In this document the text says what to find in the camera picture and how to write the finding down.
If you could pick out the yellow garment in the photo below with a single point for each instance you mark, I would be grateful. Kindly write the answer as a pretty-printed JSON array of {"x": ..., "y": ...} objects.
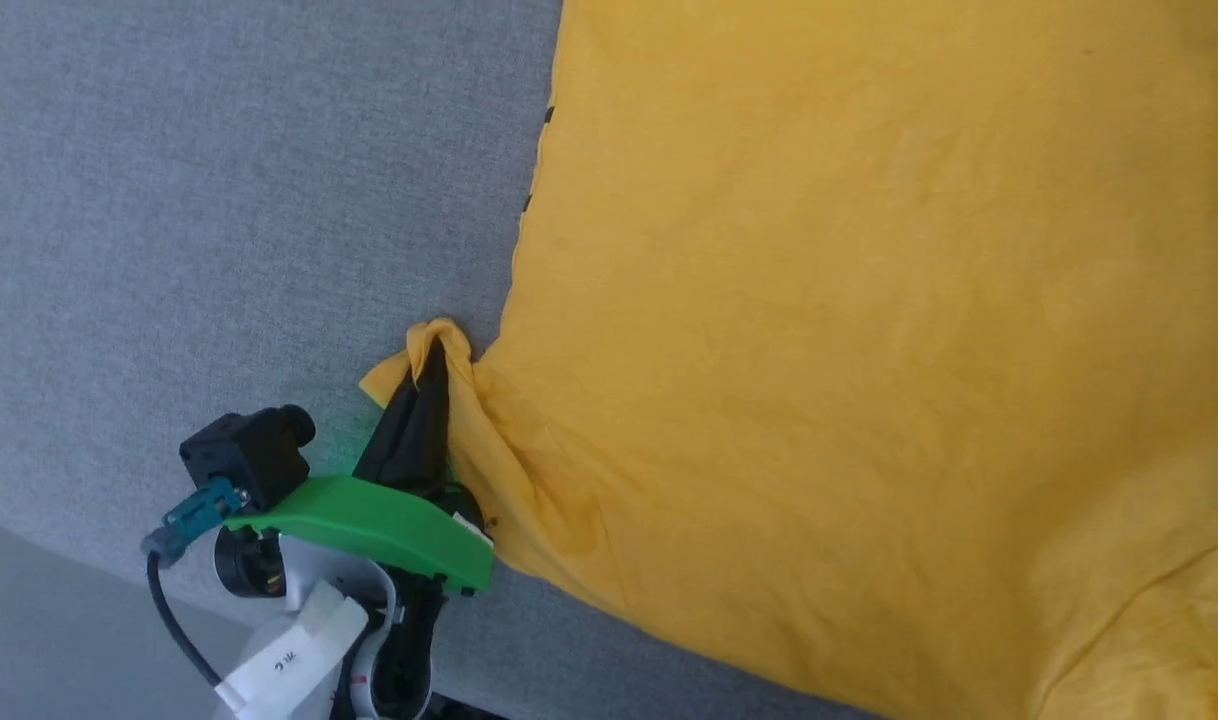
[{"x": 869, "y": 350}]

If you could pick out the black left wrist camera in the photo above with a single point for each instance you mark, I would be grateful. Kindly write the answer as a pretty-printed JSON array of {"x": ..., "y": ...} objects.
[{"x": 249, "y": 455}]

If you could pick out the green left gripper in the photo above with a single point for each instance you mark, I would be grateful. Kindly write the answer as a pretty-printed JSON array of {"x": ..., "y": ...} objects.
[{"x": 379, "y": 520}]

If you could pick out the white label tag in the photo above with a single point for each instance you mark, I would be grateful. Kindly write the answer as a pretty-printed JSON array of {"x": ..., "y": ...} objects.
[{"x": 289, "y": 655}]

